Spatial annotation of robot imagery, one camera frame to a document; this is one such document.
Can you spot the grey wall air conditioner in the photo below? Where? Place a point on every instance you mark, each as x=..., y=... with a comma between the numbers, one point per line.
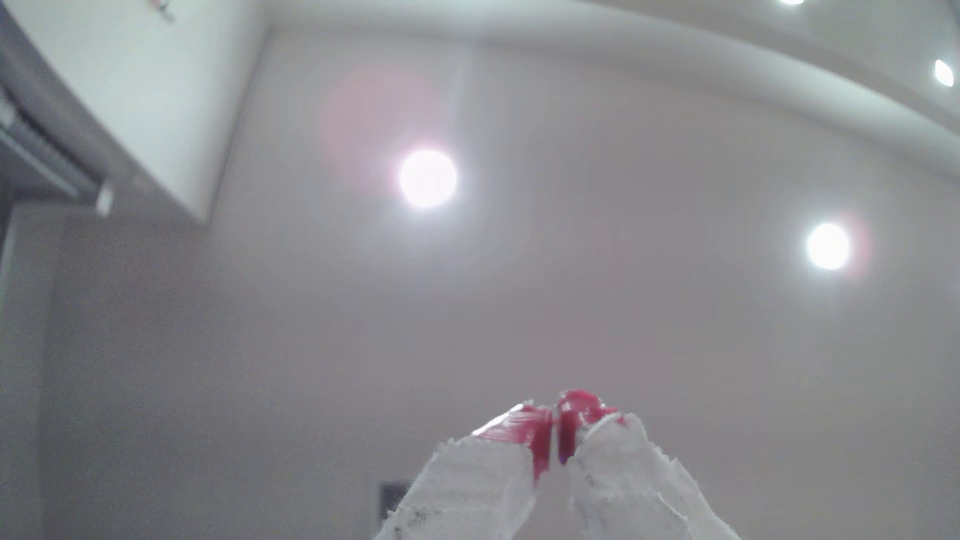
x=37, y=150

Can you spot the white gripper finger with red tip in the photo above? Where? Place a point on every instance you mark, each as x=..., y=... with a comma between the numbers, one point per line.
x=630, y=487
x=472, y=487

